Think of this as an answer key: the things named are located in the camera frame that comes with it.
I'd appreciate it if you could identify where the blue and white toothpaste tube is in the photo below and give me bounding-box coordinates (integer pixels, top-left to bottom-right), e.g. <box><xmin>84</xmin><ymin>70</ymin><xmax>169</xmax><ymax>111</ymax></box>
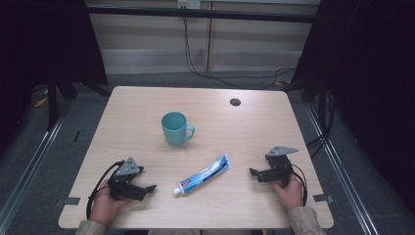
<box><xmin>172</xmin><ymin>153</ymin><xmax>232</xmax><ymax>197</ymax></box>

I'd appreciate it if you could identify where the white wall socket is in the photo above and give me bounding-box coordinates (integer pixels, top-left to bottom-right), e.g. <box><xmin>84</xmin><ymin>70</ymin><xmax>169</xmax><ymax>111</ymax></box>
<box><xmin>176</xmin><ymin>0</ymin><xmax>202</xmax><ymax>10</ymax></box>

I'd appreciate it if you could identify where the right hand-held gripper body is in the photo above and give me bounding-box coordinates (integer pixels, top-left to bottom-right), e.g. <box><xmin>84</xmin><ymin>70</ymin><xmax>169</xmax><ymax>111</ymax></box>
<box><xmin>257</xmin><ymin>145</ymin><xmax>300</xmax><ymax>189</ymax></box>

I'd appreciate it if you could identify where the person's right hand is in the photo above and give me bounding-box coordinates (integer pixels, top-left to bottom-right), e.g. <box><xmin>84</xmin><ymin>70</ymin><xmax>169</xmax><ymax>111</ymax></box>
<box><xmin>270</xmin><ymin>175</ymin><xmax>306</xmax><ymax>212</ymax></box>

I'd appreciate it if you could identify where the bundle of black cables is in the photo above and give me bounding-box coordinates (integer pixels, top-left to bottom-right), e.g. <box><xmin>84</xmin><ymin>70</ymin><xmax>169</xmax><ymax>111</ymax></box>
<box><xmin>305</xmin><ymin>90</ymin><xmax>338</xmax><ymax>159</ymax></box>

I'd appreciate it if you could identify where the grey tape strip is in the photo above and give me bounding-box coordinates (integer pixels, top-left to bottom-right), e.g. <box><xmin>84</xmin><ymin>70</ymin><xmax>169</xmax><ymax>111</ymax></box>
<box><xmin>312</xmin><ymin>193</ymin><xmax>335</xmax><ymax>204</ymax></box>
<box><xmin>63</xmin><ymin>196</ymin><xmax>81</xmax><ymax>207</ymax></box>

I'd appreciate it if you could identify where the metal floor rail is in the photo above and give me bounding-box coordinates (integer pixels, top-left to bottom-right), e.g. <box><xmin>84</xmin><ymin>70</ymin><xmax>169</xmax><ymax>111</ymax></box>
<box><xmin>304</xmin><ymin>103</ymin><xmax>380</xmax><ymax>235</ymax></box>
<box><xmin>0</xmin><ymin>97</ymin><xmax>73</xmax><ymax>227</ymax></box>

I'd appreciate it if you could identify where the dark curtain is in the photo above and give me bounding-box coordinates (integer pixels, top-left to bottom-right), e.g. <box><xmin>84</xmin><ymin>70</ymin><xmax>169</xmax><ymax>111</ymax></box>
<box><xmin>0</xmin><ymin>0</ymin><xmax>110</xmax><ymax>138</ymax></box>
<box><xmin>287</xmin><ymin>0</ymin><xmax>415</xmax><ymax>213</ymax></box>

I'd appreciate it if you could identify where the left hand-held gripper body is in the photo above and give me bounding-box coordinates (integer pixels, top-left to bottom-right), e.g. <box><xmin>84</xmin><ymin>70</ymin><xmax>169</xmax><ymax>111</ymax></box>
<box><xmin>108</xmin><ymin>156</ymin><xmax>148</xmax><ymax>202</ymax></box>

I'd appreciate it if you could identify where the person's left hand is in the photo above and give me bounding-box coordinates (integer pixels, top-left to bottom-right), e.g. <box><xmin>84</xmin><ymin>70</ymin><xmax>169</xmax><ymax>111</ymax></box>
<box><xmin>88</xmin><ymin>179</ymin><xmax>132</xmax><ymax>227</ymax></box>

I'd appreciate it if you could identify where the long black wall cable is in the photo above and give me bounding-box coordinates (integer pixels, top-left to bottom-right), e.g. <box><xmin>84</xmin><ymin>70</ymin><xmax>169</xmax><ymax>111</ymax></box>
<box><xmin>182</xmin><ymin>16</ymin><xmax>297</xmax><ymax>90</ymax></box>

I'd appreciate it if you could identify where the yellow floor tape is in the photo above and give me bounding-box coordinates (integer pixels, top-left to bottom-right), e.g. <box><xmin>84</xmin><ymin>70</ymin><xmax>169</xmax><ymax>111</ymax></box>
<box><xmin>33</xmin><ymin>95</ymin><xmax>49</xmax><ymax>109</ymax></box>

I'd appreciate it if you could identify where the teal mug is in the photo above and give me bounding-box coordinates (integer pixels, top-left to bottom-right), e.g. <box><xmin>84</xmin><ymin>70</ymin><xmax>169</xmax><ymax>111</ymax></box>
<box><xmin>161</xmin><ymin>111</ymin><xmax>196</xmax><ymax>147</ymax></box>

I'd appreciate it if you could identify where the black horizontal bar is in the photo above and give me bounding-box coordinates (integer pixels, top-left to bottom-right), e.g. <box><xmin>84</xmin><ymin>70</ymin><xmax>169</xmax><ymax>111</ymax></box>
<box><xmin>86</xmin><ymin>5</ymin><xmax>318</xmax><ymax>24</ymax></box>

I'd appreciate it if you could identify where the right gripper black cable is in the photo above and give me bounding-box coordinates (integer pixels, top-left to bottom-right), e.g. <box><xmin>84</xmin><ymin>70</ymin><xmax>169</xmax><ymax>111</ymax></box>
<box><xmin>290</xmin><ymin>163</ymin><xmax>309</xmax><ymax>207</ymax></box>

